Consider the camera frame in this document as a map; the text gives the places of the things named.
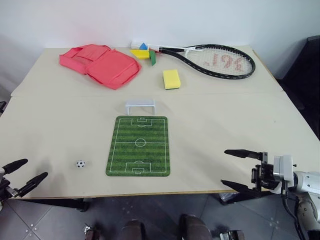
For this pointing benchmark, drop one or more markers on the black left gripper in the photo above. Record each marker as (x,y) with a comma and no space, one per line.
(6,188)

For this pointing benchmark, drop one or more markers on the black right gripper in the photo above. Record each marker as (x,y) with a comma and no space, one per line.
(265,176)

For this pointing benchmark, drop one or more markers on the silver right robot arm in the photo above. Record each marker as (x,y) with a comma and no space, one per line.
(308,185)

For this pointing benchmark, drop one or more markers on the small black-white football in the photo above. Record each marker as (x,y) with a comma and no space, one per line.
(80,164)

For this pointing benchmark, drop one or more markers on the green football field mat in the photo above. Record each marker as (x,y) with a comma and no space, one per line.
(140,147)

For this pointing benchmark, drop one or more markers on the dark metallic floor object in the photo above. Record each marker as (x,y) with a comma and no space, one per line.
(228,235)

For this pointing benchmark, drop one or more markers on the dark object at room edge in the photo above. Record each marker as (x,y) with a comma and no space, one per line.
(2,108)

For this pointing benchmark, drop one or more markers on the dark rounded shape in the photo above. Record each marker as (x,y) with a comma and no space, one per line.
(133,230)
(195,227)

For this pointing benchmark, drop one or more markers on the small metallic floor object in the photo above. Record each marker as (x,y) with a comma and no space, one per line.
(91,231)

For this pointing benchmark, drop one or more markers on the black furniture beside table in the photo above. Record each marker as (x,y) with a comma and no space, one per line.
(302,82)

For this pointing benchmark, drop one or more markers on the black white tennis racket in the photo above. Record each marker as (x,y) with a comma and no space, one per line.
(225,60)

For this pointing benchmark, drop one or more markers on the yellow sponge with green base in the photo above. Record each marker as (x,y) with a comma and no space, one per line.
(171,78)

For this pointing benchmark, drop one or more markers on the white miniature goal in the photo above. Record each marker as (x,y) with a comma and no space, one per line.
(140,103)

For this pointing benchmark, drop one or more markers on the pink fabric bag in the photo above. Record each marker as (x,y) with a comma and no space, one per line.
(105,65)

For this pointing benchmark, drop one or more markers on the green flat block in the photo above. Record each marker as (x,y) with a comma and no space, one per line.
(153,59)

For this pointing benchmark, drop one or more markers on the red flat block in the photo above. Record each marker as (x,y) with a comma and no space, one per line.
(155,51)

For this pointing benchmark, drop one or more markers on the yellow triangular block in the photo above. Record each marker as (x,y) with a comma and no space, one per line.
(140,53)

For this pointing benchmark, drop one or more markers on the blue triangular block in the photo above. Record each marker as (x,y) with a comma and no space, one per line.
(143,46)

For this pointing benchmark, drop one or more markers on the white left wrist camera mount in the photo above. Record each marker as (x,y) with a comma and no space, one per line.
(1,171)

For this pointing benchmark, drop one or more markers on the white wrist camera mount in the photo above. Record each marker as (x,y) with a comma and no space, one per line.
(1,171)
(282,167)

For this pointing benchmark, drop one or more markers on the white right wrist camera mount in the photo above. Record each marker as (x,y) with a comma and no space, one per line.
(282,167)

